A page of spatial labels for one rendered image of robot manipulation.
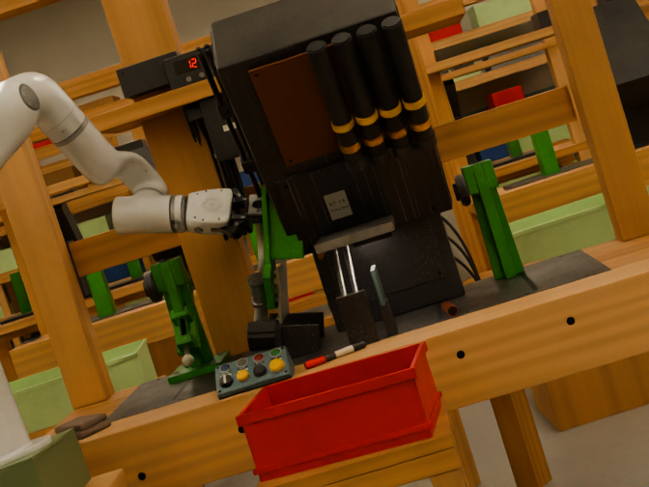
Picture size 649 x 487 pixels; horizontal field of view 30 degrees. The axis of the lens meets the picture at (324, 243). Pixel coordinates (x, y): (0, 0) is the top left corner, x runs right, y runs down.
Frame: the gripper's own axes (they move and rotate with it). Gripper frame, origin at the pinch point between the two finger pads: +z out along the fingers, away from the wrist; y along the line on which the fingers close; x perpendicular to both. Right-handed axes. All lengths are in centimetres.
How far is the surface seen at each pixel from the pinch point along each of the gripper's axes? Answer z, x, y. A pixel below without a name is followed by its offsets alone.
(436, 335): 38, -10, -41
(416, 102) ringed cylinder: 35, -39, -7
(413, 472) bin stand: 32, -25, -78
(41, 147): -242, 472, 472
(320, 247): 15.8, -18.2, -25.3
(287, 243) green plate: 7.7, -4.2, -12.7
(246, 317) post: -6.1, 36.6, -2.8
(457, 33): 98, 605, 732
